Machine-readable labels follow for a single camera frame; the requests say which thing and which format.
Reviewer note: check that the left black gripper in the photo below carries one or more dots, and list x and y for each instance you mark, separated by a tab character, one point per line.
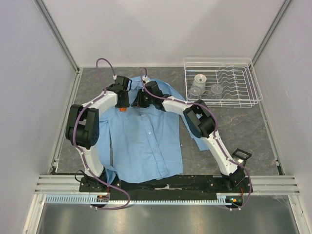
126	104

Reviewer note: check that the clear glass lying left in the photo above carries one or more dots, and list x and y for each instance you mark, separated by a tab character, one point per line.
194	93

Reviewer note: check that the clear glass lying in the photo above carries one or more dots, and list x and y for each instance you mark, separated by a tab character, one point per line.
194	93
215	92

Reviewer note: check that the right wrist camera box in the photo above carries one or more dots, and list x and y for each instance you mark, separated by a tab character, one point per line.
152	87

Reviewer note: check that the white wire dish rack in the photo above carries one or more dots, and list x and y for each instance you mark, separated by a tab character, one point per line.
236	76

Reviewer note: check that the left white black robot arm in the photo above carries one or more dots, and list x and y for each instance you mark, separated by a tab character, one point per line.
82	128

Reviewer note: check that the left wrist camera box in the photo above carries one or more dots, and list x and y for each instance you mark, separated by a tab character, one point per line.
123	83

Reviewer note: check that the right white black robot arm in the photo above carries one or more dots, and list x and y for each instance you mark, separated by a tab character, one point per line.
202	125

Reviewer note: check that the clear glass lying right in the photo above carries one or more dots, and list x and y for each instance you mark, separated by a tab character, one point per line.
215	92

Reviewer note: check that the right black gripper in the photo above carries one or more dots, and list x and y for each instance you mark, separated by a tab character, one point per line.
138	101

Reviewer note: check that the aluminium frame post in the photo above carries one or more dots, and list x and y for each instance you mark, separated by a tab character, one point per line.
56	33
271	30

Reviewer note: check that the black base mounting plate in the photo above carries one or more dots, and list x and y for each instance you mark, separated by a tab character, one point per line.
179	186

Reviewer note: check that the left aluminium frame post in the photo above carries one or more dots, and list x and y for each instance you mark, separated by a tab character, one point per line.
56	33

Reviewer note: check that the small black framed stand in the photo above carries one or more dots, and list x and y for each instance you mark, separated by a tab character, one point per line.
242	156

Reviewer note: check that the clear glass with gold base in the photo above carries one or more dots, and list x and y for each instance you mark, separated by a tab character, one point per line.
200	81

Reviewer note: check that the slotted grey cable duct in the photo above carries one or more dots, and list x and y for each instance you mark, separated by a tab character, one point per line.
109	199

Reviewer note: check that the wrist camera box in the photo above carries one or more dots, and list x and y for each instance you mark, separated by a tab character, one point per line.
123	83
152	87

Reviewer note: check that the aluminium front rail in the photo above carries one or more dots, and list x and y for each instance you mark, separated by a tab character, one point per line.
262	185

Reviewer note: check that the right aluminium frame post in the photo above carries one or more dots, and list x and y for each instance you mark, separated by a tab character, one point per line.
271	30

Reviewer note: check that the light blue button shirt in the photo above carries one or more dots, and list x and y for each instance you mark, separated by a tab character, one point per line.
139	144

